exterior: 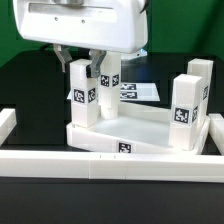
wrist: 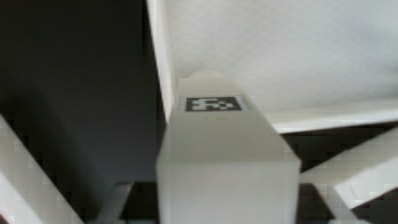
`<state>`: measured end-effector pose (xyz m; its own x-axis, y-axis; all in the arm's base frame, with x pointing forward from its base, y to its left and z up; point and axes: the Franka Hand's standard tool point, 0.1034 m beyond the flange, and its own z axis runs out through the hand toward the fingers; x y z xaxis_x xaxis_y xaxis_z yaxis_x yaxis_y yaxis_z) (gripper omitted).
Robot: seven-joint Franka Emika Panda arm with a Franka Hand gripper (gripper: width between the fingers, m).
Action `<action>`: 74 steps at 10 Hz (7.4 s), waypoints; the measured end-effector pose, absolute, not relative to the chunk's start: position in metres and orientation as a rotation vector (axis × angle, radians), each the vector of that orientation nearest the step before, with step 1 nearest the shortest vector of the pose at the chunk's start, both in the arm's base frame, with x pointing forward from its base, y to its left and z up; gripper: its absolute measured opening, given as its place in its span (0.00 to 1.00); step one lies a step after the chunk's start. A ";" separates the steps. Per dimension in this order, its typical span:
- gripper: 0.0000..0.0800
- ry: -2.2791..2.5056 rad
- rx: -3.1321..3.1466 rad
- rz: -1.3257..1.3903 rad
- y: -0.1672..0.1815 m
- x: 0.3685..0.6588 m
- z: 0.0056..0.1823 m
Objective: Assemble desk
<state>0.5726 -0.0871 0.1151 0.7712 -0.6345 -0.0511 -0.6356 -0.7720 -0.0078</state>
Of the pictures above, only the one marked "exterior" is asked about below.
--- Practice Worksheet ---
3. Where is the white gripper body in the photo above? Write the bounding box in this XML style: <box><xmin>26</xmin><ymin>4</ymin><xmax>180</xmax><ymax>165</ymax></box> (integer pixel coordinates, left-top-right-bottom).
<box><xmin>13</xmin><ymin>0</ymin><xmax>148</xmax><ymax>53</ymax></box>

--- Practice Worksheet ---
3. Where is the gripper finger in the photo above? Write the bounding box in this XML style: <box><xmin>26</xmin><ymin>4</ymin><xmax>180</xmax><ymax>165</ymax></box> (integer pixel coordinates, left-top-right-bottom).
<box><xmin>53</xmin><ymin>44</ymin><xmax>72</xmax><ymax>72</ymax></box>
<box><xmin>86</xmin><ymin>49</ymin><xmax>107</xmax><ymax>78</ymax></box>

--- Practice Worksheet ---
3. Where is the white desk top tray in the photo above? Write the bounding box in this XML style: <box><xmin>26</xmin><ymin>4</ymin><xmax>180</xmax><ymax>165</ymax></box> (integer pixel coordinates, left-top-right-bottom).
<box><xmin>66</xmin><ymin>103</ymin><xmax>210</xmax><ymax>155</ymax></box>

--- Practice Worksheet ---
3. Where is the white marker sheet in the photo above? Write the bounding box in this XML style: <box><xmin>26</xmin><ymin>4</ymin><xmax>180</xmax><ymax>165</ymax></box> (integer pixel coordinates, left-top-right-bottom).
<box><xmin>120</xmin><ymin>83</ymin><xmax>160</xmax><ymax>101</ymax></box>

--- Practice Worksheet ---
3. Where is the white left fence block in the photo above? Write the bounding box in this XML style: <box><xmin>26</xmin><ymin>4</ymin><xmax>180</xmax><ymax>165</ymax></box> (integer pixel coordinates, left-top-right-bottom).
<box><xmin>0</xmin><ymin>108</ymin><xmax>17</xmax><ymax>146</ymax></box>

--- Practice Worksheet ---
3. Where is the white fence block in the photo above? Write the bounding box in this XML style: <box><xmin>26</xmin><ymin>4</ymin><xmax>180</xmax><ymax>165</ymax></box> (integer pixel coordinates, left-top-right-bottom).
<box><xmin>0</xmin><ymin>108</ymin><xmax>17</xmax><ymax>146</ymax></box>
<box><xmin>209</xmin><ymin>114</ymin><xmax>224</xmax><ymax>156</ymax></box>

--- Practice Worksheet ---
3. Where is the white front fence bar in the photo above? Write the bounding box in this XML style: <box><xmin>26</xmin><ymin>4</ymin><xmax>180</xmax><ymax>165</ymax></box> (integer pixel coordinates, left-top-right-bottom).
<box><xmin>0</xmin><ymin>150</ymin><xmax>224</xmax><ymax>183</ymax></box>

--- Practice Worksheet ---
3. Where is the white right fence block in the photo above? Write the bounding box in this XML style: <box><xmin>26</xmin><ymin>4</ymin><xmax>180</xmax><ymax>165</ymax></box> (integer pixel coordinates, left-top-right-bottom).
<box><xmin>209</xmin><ymin>114</ymin><xmax>224</xmax><ymax>156</ymax></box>

